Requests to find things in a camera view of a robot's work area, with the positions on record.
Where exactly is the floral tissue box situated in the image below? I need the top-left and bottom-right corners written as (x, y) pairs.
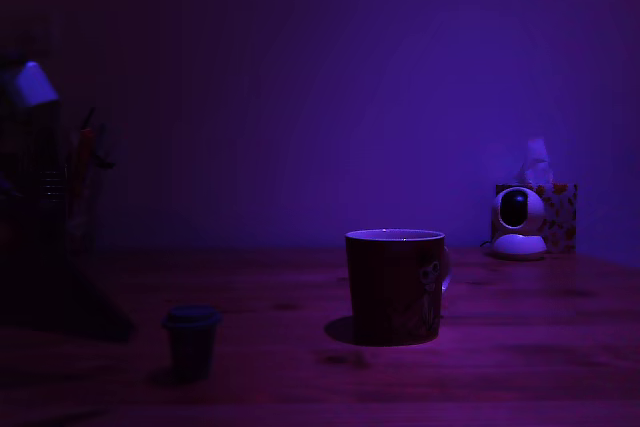
top-left (494, 183), bottom-right (579, 254)

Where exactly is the dark mug with cartoon print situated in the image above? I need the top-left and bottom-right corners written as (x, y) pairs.
top-left (344, 229), bottom-right (454, 347)

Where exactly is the white tissue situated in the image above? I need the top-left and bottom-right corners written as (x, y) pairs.
top-left (514, 137), bottom-right (555, 186)

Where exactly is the metal mesh utensil holder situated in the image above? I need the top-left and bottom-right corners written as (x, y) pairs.
top-left (40, 169), bottom-right (69, 204)

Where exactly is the red kitchen utensil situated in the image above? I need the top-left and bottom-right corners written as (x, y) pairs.
top-left (73, 126), bottom-right (97, 191)

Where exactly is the small white round camera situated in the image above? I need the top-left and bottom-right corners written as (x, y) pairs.
top-left (489, 186), bottom-right (549, 262)

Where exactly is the dark coffee capsule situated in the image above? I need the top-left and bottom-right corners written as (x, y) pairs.
top-left (161, 305), bottom-right (224, 383)

